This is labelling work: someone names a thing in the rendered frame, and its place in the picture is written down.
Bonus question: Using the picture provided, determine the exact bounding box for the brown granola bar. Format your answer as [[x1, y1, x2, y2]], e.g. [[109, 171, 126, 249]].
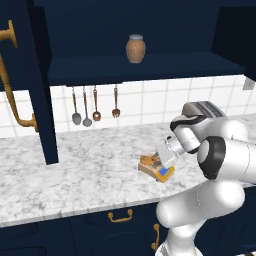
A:
[[139, 153, 162, 168]]

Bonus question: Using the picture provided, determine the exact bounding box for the grey wall outlet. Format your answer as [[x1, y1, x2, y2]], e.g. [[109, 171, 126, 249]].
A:
[[242, 78, 256, 91]]

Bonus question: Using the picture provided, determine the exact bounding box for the wooden hanging fork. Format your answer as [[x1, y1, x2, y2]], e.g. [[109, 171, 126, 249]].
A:
[[111, 84, 122, 119]]

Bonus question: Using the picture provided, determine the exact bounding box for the grey toaster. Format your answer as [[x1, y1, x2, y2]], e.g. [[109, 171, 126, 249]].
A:
[[181, 100, 228, 122]]

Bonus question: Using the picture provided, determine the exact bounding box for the navy base cabinet run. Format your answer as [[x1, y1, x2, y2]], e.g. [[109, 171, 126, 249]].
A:
[[0, 218, 72, 256]]

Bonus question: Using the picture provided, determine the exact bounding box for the brown clay jar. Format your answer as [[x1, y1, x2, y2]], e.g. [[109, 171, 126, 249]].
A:
[[125, 33, 147, 64]]

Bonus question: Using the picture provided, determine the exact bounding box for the navy wall cabinet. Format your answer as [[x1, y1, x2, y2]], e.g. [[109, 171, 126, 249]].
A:
[[33, 0, 256, 88]]

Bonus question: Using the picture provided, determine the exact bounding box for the brass base cabinet handle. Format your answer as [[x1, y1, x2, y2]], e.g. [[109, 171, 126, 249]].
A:
[[150, 223, 161, 253]]

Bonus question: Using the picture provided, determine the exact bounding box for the navy drawer front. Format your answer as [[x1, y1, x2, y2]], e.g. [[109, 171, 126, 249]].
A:
[[68, 203, 160, 235]]

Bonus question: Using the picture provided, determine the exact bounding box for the long brass door handle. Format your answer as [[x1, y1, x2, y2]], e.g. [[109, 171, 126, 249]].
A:
[[0, 19, 39, 133]]

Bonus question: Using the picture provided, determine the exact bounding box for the wooden slotted spoon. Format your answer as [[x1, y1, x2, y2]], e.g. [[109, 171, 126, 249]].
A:
[[92, 85, 103, 123]]

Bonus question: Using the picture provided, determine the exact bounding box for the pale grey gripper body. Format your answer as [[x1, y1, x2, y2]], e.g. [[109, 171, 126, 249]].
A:
[[155, 138, 177, 169]]

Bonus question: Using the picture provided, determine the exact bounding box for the grey hanging spoon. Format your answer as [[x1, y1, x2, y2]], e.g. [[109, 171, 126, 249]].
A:
[[71, 86, 83, 127]]

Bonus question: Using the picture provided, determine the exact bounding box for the navy base cabinet door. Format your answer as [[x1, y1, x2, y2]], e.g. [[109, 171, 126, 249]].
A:
[[70, 223, 168, 256]]

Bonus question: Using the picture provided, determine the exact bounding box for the grey hanging ladle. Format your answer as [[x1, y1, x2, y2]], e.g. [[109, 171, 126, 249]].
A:
[[82, 86, 94, 128]]

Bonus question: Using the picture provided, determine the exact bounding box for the brass drawer handle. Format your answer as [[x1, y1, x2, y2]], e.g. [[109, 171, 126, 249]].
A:
[[107, 208, 134, 224]]

